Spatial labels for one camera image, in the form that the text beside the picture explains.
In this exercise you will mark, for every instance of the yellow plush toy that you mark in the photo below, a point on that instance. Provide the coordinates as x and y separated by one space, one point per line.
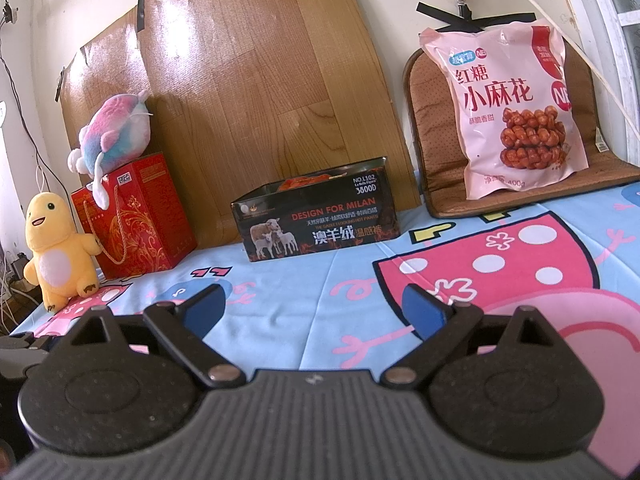
55 260

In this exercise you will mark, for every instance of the white wall hook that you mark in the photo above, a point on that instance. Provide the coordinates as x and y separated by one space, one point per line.
2 114

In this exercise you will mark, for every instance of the brown seat cushion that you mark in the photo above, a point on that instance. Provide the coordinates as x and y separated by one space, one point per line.
435 135

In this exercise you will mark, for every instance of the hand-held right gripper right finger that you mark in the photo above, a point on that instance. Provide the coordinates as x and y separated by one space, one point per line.
425 310

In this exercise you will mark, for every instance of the red gift bag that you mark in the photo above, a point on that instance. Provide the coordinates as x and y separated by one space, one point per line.
145 220

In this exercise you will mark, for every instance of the power strip with plugs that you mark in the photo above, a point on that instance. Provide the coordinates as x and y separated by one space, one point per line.
20 265

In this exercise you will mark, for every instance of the large pink snack bag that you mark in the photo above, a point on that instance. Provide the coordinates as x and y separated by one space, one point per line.
510 100

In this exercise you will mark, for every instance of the wood pattern wall board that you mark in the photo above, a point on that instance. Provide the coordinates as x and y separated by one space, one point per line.
240 85

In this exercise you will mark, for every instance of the red orange snack packet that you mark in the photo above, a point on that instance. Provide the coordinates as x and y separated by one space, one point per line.
305 182

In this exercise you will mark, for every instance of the black tin box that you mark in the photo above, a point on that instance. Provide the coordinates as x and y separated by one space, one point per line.
320 225

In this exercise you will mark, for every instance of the pink blue plush toy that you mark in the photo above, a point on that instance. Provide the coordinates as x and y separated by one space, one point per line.
115 125

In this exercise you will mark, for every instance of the black tape strip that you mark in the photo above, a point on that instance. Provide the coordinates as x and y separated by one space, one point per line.
142 5
502 20
440 12

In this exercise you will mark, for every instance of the white window frame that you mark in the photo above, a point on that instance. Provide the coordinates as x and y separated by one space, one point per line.
595 10

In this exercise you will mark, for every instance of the cartoon pig printed blanket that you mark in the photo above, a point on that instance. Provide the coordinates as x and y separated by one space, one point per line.
320 280

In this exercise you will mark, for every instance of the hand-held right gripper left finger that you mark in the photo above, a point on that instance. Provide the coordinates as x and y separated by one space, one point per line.
205 307

